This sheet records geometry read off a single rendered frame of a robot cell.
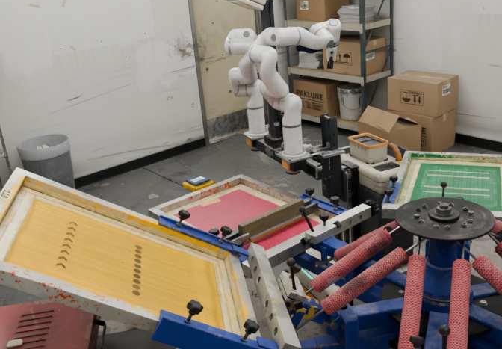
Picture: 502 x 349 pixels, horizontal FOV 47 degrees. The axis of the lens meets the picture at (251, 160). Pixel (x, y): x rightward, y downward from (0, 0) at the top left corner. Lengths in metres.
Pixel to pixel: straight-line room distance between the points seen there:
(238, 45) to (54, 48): 3.06
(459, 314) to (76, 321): 1.13
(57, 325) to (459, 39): 5.11
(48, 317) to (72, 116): 4.12
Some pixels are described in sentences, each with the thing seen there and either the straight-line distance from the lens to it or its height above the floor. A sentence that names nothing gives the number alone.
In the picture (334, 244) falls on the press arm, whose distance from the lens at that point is 2.28.
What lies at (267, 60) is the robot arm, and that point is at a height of 1.66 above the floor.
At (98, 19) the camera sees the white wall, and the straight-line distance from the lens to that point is 5.99.
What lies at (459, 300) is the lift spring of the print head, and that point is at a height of 1.19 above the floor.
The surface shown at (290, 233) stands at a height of 0.95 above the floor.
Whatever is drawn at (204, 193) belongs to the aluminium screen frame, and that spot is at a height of 0.98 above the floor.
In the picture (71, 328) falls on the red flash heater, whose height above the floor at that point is 1.10.
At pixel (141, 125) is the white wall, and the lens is 6.31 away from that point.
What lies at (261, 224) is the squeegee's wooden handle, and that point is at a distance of 2.49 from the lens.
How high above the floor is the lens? 2.15
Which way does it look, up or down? 20 degrees down
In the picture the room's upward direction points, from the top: 5 degrees counter-clockwise
